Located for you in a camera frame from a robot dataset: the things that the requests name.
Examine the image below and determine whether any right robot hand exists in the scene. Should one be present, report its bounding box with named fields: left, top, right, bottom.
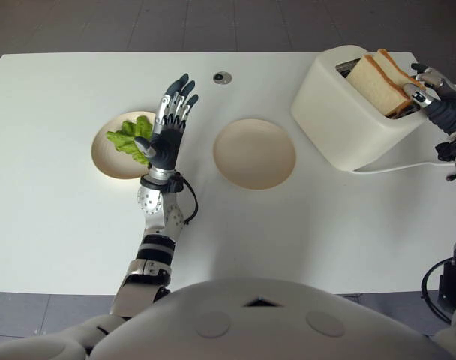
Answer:
left=401, top=62, right=456, bottom=135

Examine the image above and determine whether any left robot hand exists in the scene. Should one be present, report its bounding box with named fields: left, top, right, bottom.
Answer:
left=133, top=73, right=200, bottom=173

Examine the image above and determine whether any bread slice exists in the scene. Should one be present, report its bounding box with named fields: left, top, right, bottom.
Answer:
left=346, top=55, right=413, bottom=117
left=373, top=48, right=427, bottom=92

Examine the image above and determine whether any green lettuce leaf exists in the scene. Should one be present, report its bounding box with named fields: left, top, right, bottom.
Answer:
left=106, top=115, right=155, bottom=167

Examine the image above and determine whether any cream plate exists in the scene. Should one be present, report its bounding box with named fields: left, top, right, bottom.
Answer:
left=212, top=118, right=298, bottom=191
left=91, top=110, right=158, bottom=181

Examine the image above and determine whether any cream toaster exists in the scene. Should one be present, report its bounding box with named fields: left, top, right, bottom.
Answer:
left=290, top=44, right=430, bottom=173

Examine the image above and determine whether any robot body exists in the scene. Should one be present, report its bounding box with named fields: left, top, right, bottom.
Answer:
left=88, top=277, right=455, bottom=360

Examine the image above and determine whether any black cable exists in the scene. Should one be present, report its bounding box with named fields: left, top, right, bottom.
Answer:
left=167, top=171, right=200, bottom=227
left=420, top=257, right=456, bottom=324

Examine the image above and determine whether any white cord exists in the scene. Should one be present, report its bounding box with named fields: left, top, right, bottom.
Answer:
left=349, top=159, right=456, bottom=176

